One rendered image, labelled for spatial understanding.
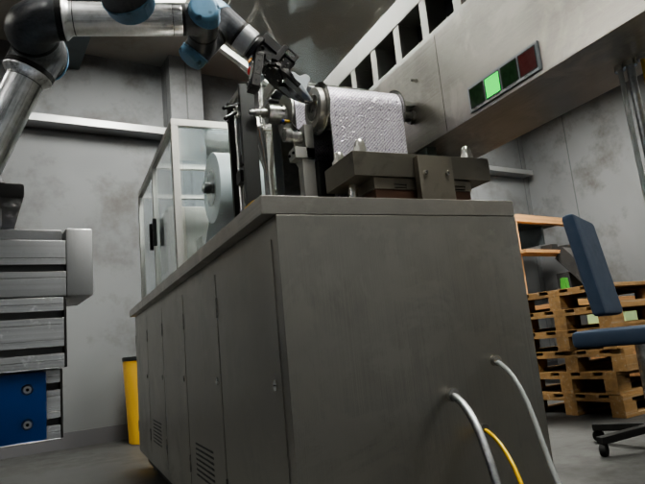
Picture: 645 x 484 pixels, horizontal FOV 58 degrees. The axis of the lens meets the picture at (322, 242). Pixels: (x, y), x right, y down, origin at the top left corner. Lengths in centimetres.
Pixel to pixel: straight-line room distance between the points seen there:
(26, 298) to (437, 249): 87
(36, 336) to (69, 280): 8
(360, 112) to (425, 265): 54
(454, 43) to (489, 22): 14
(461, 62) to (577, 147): 643
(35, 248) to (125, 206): 448
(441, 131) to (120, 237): 390
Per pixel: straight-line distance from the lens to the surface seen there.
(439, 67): 175
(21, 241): 82
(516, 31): 152
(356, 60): 221
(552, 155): 824
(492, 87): 154
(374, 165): 138
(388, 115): 170
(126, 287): 516
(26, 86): 157
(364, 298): 122
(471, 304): 137
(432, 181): 143
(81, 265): 82
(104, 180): 532
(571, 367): 416
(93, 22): 149
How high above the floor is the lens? 59
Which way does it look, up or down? 10 degrees up
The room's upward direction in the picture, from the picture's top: 5 degrees counter-clockwise
